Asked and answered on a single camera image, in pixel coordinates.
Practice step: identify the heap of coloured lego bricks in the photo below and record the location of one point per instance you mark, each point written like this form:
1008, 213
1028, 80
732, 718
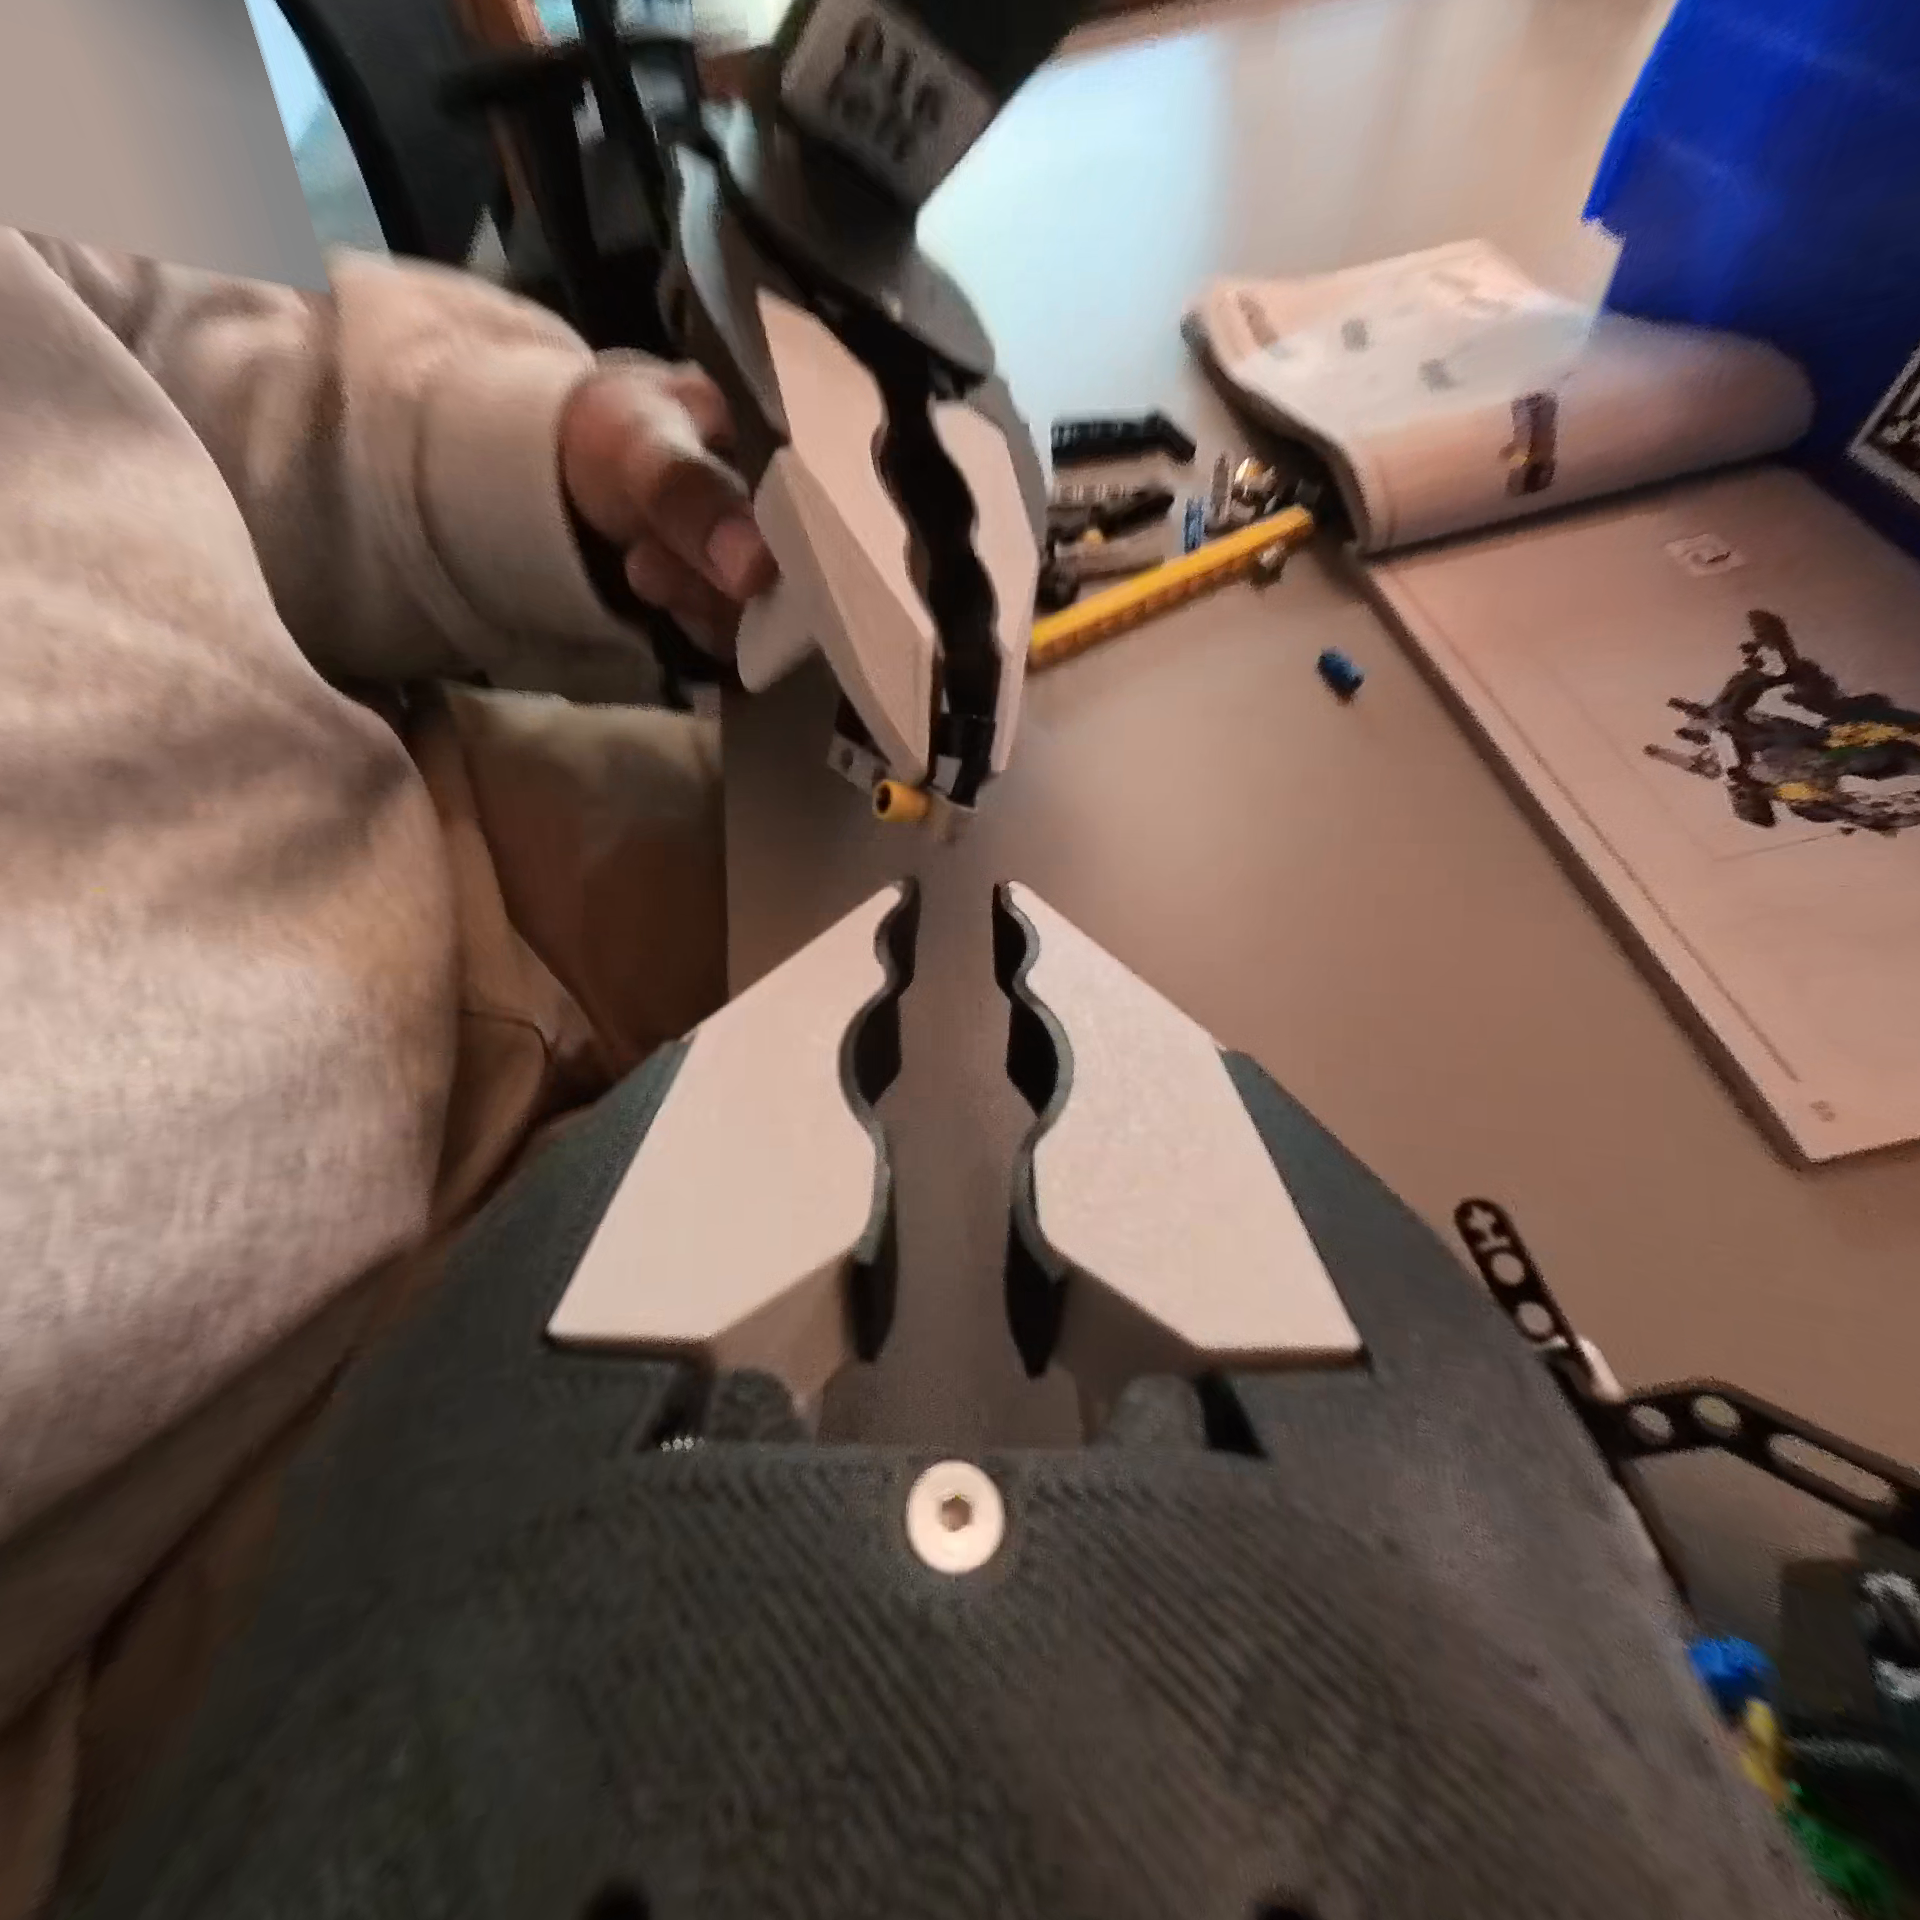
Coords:
1816, 1652

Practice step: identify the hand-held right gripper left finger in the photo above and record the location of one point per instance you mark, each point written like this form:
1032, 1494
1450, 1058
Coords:
721, 1184

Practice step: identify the small yellow lego bush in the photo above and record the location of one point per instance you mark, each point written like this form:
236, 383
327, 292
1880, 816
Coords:
900, 800

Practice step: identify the partly built lego model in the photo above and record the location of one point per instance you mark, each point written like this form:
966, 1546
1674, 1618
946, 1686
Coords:
1651, 1410

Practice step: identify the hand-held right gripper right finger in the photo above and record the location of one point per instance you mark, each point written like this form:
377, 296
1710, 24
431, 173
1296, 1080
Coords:
1185, 1184

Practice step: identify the curled paper booklet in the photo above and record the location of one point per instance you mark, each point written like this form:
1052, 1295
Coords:
1470, 390

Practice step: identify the person's left forearm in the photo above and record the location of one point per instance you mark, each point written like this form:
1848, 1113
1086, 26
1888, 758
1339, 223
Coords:
376, 450

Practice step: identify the blue lego pin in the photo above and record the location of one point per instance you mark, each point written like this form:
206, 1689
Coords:
1339, 672

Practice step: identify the blue plastic bin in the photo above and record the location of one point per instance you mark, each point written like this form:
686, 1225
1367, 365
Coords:
1756, 166

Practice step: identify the person's left hand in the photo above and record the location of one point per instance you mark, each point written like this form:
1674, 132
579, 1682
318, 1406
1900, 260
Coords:
662, 480

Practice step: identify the small grey black lego piece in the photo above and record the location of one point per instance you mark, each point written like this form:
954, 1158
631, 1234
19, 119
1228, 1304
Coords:
968, 758

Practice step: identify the long yellow lego beam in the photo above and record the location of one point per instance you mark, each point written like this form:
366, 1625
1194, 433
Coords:
1170, 588

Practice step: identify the flat lego instruction booklet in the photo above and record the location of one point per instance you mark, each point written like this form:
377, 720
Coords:
1575, 839

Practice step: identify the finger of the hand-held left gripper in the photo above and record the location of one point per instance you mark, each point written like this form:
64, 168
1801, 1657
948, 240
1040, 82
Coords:
1017, 541
840, 569

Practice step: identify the pile of loose lego pieces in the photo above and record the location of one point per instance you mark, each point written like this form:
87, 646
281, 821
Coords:
1110, 517

